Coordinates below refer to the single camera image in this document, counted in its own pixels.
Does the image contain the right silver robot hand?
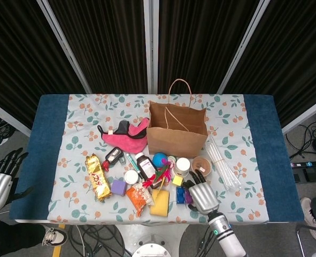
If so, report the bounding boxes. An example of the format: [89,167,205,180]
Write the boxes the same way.
[182,166,220,215]

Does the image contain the blue toy brick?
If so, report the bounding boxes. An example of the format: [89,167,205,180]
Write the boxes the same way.
[175,186,186,204]

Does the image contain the clear jar rubber bands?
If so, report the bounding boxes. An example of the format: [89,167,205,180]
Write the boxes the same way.
[191,156,213,178]

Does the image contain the white lidded jar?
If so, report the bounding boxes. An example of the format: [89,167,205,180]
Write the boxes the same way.
[173,157,192,178]

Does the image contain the bundle of clear straws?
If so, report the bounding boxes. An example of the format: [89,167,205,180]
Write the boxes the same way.
[205,135,242,191]

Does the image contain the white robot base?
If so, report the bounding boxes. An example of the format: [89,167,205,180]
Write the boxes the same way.
[114,224,190,257]

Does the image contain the brown paper bag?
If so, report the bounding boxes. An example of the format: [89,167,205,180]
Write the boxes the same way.
[146,79,209,161]

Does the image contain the yellow sponge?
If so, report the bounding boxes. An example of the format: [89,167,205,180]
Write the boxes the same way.
[149,188,170,216]

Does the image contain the colourful feather toy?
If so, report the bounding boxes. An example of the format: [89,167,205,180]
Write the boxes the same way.
[143,157,174,191]

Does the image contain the blue ball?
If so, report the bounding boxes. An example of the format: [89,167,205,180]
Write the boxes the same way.
[152,152,167,168]

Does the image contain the orange snack packet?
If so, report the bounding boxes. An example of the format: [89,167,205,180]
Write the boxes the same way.
[125,182,155,217]

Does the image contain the brown medicine bottle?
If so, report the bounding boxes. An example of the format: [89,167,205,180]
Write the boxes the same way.
[135,152,164,190]

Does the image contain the white black sneaker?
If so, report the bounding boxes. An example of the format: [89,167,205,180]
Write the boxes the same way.
[42,226,68,246]

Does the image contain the round clear pin tin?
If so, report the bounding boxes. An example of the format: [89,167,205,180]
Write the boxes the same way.
[124,170,139,185]

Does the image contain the blue table cover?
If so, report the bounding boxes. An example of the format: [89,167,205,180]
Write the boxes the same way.
[9,94,305,223]

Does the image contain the green white tube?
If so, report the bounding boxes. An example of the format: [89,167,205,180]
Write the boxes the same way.
[125,152,144,179]

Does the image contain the purple foam cube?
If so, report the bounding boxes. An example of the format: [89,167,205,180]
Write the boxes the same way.
[110,179,128,196]

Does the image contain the pink towel black trim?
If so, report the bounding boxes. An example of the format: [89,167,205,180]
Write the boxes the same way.
[97,117,150,155]

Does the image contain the black bottle red cap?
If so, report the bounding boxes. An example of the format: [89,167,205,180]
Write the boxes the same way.
[101,146,124,172]

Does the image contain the gold biscuit pack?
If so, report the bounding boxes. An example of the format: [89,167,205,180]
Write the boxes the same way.
[84,153,112,202]

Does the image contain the person's leg with sneaker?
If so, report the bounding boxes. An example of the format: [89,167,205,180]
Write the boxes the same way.
[299,192,316,238]

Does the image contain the black power strip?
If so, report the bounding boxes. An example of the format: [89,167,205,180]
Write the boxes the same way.
[292,169,316,185]

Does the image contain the floral tablecloth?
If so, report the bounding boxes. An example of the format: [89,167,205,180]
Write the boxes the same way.
[47,93,269,224]

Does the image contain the black pleated partition panel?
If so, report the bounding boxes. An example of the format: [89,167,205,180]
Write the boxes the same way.
[151,0,271,94]
[38,0,155,94]
[219,0,316,134]
[0,0,90,136]

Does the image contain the cables under table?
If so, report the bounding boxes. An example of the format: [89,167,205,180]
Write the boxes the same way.
[68,224,126,257]
[195,224,217,257]

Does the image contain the metal chair frame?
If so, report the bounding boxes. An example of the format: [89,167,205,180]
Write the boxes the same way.
[296,225,316,257]

